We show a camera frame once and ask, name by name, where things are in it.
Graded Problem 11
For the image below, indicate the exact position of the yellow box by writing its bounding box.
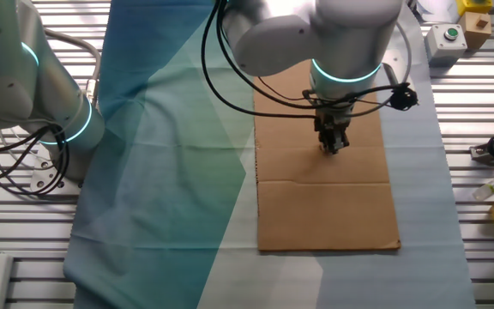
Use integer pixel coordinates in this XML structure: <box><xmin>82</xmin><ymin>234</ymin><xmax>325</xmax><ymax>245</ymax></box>
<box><xmin>455</xmin><ymin>0</ymin><xmax>494</xmax><ymax>17</ymax></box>

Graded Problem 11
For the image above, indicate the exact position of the blue green patterned cloth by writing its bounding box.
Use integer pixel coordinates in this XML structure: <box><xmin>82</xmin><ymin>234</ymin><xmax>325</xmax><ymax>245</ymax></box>
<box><xmin>62</xmin><ymin>0</ymin><xmax>478</xmax><ymax>309</ymax></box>

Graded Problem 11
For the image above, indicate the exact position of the wooden box with hole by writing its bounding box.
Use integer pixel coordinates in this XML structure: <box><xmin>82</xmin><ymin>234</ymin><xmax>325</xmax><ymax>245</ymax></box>
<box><xmin>458</xmin><ymin>11</ymin><xmax>493</xmax><ymax>52</ymax></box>

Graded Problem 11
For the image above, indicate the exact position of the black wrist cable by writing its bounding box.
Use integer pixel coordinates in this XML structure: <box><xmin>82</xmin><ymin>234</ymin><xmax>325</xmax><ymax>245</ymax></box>
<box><xmin>201</xmin><ymin>0</ymin><xmax>414</xmax><ymax>122</ymax></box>

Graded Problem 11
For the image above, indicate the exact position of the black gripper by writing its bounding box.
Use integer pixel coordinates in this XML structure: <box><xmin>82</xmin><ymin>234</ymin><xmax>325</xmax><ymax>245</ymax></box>
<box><xmin>314</xmin><ymin>109</ymin><xmax>352</xmax><ymax>156</ymax></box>

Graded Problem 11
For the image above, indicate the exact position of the grey green button box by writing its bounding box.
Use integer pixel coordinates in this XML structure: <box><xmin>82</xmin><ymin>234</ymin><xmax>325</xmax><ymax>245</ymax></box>
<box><xmin>425</xmin><ymin>23</ymin><xmax>469</xmax><ymax>68</ymax></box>

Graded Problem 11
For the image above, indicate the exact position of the brown cardboard sheet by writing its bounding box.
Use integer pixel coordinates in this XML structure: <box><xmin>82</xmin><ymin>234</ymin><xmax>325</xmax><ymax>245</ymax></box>
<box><xmin>253</xmin><ymin>59</ymin><xmax>402</xmax><ymax>252</ymax></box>

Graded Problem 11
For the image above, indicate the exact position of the grey base hose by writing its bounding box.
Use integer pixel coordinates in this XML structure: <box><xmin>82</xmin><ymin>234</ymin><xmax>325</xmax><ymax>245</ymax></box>
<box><xmin>44</xmin><ymin>28</ymin><xmax>103</xmax><ymax>106</ymax></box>

